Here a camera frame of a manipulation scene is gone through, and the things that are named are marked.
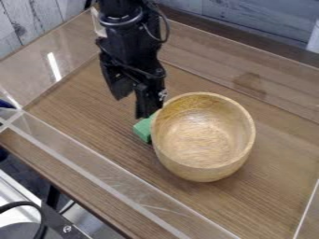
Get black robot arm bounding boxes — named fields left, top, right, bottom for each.
left=96, top=0, right=170, bottom=119

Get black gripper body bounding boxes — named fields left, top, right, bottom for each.
left=94, top=15, right=168, bottom=91

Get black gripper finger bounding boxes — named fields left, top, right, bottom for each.
left=134, top=82, right=167, bottom=119
left=100, top=62, right=134, bottom=101

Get green rectangular block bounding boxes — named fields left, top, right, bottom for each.
left=134, top=114, right=155, bottom=144

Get clear acrylic tray enclosure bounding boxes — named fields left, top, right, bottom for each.
left=0, top=12, right=319, bottom=239

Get black cable loop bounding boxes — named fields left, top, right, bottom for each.
left=0, top=201, right=47, bottom=239

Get brown wooden bowl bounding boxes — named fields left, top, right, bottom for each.
left=151, top=91, right=256, bottom=182

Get black table leg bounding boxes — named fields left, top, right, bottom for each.
left=47, top=186, right=62, bottom=210

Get blue object at edge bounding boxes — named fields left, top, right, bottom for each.
left=0, top=99, right=16, bottom=109

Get black metal base plate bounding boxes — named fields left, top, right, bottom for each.
left=40, top=204, right=92, bottom=239

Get clear acrylic corner bracket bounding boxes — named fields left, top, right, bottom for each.
left=91, top=7, right=107, bottom=37

